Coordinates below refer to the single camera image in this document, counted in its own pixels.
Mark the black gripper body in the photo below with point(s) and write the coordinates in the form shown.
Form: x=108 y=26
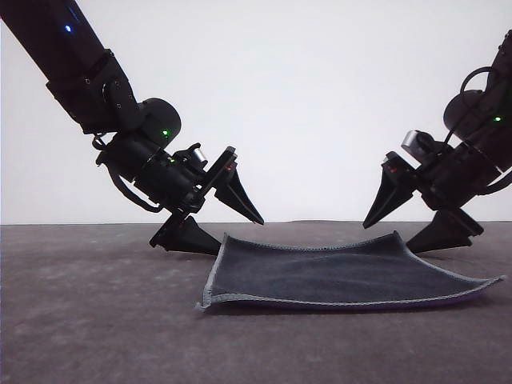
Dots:
x=452 y=180
x=160 y=176

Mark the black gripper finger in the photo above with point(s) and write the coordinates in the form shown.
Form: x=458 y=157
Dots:
x=440 y=236
x=388 y=196
x=238 y=198
x=192 y=238

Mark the purple towel with grey hem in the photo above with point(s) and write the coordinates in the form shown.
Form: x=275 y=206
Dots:
x=320 y=272

